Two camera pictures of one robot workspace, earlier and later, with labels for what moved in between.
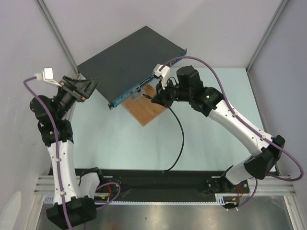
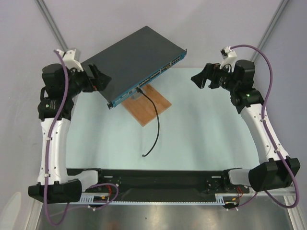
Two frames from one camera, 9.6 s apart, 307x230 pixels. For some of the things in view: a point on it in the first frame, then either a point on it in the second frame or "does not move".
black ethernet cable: x=183 y=142 → x=139 y=89
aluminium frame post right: x=278 y=11 does not move
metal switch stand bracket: x=141 y=93 does not move
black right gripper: x=163 y=95 → x=213 y=75
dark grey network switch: x=125 y=68 does not move
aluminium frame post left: x=46 y=12 does not move
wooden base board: x=143 y=109 does not move
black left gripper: x=76 y=90 → x=99 y=83
